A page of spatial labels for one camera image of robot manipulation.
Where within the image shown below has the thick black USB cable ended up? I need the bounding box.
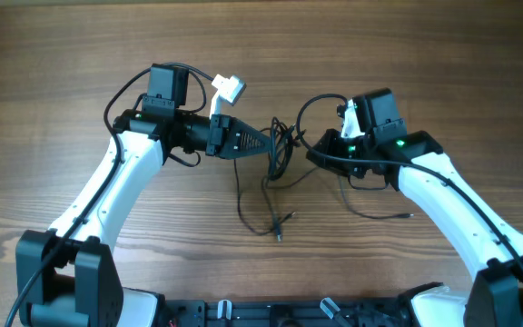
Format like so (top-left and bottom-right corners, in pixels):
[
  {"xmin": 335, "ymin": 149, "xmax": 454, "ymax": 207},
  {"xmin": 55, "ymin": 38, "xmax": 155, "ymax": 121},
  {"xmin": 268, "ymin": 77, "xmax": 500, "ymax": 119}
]
[{"xmin": 261, "ymin": 116, "xmax": 308, "ymax": 242}]

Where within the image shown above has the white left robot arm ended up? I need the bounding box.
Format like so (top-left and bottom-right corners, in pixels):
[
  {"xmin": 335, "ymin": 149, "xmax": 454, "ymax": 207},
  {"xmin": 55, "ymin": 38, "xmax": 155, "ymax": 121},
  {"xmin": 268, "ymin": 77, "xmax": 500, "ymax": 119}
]
[{"xmin": 7, "ymin": 63, "xmax": 270, "ymax": 326}]

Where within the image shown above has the thin black cable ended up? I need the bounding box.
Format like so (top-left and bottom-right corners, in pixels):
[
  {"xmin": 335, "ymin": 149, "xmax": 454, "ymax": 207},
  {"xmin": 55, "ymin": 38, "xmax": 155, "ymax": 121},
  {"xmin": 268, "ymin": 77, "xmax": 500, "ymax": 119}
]
[{"xmin": 232, "ymin": 158, "xmax": 415, "ymax": 236}]

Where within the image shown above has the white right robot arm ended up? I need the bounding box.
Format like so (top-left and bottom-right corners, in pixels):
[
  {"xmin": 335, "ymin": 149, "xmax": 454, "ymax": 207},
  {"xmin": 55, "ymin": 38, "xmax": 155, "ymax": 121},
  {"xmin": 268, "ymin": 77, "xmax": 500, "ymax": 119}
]
[{"xmin": 307, "ymin": 88, "xmax": 523, "ymax": 326}]

